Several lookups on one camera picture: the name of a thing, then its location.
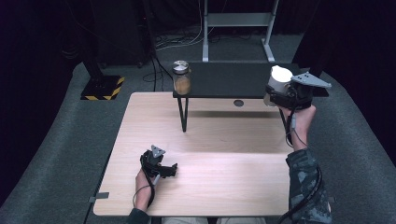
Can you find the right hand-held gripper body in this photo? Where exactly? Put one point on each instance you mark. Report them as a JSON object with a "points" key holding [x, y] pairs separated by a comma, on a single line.
{"points": [[302, 90]]}

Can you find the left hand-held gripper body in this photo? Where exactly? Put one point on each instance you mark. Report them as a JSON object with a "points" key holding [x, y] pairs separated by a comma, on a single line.
{"points": [[152, 161]]}

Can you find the white paper cup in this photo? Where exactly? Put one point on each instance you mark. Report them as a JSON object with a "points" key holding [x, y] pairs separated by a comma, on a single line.
{"points": [[279, 79]]}

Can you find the black raised shelf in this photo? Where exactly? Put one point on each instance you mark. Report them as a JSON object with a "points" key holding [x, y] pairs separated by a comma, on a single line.
{"points": [[230, 79]]}

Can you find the glass jar with silver lid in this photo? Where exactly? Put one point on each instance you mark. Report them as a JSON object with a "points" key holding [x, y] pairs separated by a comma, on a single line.
{"points": [[181, 79]]}

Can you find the person's left hand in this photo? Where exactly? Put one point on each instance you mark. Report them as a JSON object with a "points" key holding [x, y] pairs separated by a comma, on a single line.
{"points": [[143, 189]]}

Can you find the person's right hand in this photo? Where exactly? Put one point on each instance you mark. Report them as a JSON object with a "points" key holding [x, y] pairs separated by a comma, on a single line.
{"points": [[300, 124]]}

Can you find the round table grommet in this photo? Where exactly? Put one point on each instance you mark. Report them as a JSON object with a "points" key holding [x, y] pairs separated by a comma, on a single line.
{"points": [[238, 103]]}

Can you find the grey tape strip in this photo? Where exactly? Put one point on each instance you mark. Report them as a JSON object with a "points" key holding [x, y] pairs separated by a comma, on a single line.
{"points": [[99, 197], [332, 199]]}

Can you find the white metal stand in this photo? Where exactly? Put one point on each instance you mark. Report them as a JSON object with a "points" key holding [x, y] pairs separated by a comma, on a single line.
{"points": [[236, 19]]}

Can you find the black stand with striped base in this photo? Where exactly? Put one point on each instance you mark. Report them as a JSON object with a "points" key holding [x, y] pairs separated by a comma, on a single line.
{"points": [[101, 85]]}

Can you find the dark cabinet on wheels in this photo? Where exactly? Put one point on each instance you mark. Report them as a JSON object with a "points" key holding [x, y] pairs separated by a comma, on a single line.
{"points": [[121, 31]]}

